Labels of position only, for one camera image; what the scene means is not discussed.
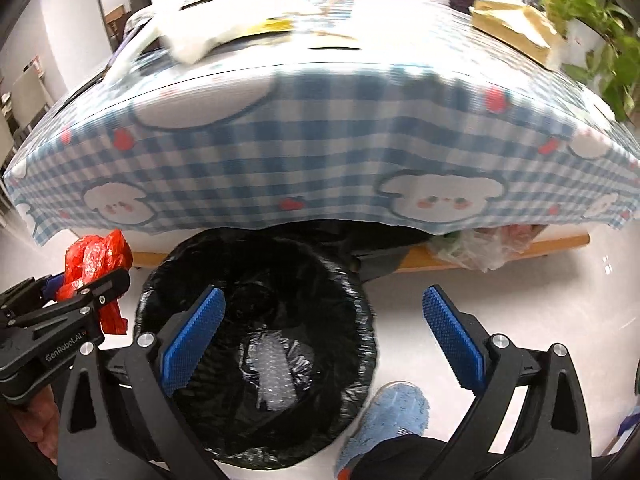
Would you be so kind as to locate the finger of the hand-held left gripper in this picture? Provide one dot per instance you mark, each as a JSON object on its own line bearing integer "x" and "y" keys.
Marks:
{"x": 20, "y": 295}
{"x": 107, "y": 287}

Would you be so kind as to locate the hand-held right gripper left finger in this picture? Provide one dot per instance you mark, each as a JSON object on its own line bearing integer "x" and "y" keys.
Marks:
{"x": 192, "y": 340}

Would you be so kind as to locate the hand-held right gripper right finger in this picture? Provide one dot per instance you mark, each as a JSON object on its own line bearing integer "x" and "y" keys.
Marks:
{"x": 452, "y": 335}

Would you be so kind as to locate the red plastic bag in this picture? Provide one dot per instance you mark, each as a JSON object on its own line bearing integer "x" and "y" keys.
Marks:
{"x": 90, "y": 255}

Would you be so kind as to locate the trash bin with black liner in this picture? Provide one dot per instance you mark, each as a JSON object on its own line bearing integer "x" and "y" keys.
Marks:
{"x": 300, "y": 285}

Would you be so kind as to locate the person's left hand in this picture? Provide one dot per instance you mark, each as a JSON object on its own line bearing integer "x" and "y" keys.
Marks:
{"x": 40, "y": 425}

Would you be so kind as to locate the clear bubble wrap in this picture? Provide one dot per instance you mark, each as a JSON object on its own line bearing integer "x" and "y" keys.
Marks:
{"x": 270, "y": 370}

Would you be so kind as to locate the clear crumpled plastic bag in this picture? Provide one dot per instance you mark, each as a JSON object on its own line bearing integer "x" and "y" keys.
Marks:
{"x": 480, "y": 255}

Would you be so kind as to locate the blue fuzzy right slipper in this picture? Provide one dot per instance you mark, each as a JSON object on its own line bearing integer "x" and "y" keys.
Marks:
{"x": 395, "y": 410}

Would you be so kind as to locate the beige dining chair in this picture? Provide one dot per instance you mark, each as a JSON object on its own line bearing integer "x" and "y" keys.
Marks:
{"x": 30, "y": 95}

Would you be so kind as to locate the blue checked printed tablecloth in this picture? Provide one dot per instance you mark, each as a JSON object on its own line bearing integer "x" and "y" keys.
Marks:
{"x": 320, "y": 150}

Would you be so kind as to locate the wooden side cabinet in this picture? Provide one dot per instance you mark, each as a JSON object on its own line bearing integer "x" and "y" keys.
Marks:
{"x": 115, "y": 20}

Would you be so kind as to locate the white plastic bag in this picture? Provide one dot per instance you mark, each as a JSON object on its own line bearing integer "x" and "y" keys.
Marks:
{"x": 200, "y": 35}

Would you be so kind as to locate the yellow packet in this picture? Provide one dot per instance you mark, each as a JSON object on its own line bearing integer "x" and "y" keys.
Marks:
{"x": 272, "y": 25}

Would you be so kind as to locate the potted green plant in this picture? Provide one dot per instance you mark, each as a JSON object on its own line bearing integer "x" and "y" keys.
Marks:
{"x": 600, "y": 60}

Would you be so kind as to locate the gold tissue box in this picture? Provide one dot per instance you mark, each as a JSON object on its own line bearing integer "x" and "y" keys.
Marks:
{"x": 510, "y": 25}

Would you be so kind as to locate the black clothes pile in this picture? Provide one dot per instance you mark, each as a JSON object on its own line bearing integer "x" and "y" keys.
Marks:
{"x": 462, "y": 1}

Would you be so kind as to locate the small round fan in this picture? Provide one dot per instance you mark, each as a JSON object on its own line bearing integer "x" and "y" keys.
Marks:
{"x": 531, "y": 0}

